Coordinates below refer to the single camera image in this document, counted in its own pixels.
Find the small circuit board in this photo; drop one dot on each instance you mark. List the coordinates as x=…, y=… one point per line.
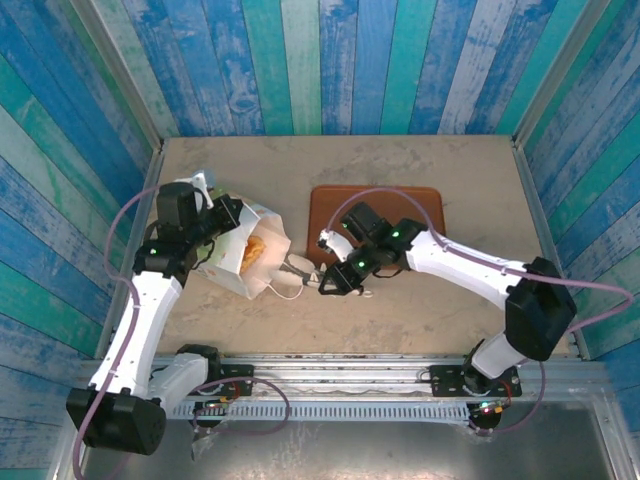
x=220, y=401
x=487, y=408

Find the aluminium table side rail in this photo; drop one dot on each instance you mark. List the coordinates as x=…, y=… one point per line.
x=150, y=172
x=525, y=170

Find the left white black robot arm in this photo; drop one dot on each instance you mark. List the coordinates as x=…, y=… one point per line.
x=140, y=340

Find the aluminium frame post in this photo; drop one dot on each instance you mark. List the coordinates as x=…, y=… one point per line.
x=124, y=75
x=554, y=75

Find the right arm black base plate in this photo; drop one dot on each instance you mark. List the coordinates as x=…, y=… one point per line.
x=445, y=382

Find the metal tongs with white tips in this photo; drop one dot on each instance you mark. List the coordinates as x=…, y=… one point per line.
x=310, y=282

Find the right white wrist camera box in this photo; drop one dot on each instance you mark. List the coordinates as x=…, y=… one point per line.
x=337, y=245

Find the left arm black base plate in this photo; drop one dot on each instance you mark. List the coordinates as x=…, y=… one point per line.
x=246, y=372

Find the aluminium mounting rail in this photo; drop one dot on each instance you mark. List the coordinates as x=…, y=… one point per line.
x=340, y=372

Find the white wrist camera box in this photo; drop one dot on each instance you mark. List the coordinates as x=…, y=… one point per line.
x=202, y=187
x=337, y=245

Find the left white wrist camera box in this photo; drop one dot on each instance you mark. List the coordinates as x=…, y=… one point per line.
x=202, y=187

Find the white printed paper bag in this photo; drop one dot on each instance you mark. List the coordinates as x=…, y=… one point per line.
x=270, y=227

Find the brown plastic tray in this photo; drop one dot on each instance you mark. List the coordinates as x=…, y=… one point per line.
x=430, y=200

